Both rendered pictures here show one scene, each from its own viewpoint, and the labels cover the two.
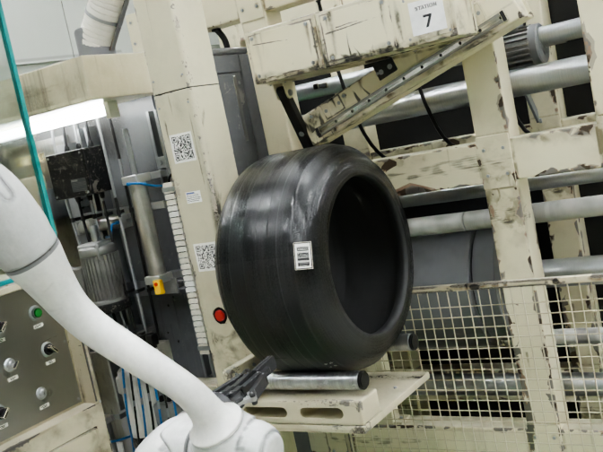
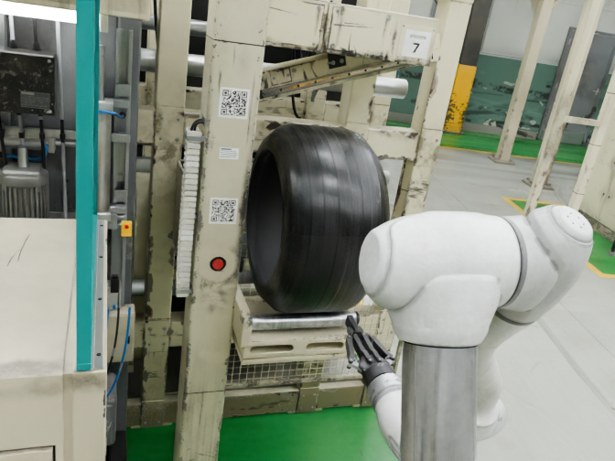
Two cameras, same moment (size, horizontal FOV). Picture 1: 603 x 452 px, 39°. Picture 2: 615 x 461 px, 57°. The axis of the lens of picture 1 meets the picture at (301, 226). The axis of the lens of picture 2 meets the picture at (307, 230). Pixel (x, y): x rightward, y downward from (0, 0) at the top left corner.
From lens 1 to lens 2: 178 cm
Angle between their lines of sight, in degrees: 55
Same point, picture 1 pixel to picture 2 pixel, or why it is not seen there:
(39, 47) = not seen: outside the picture
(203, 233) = (227, 188)
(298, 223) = (384, 209)
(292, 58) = (296, 33)
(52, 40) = not seen: outside the picture
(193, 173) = (237, 131)
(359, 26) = (363, 30)
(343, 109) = (289, 81)
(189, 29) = not seen: outside the picture
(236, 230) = (331, 207)
